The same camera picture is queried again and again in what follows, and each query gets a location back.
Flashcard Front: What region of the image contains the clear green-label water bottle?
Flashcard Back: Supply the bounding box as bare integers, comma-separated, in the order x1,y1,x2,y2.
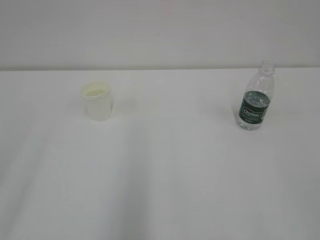
236,60,276,131

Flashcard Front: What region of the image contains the white paper cup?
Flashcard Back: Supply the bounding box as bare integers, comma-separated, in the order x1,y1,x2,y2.
80,80,113,122

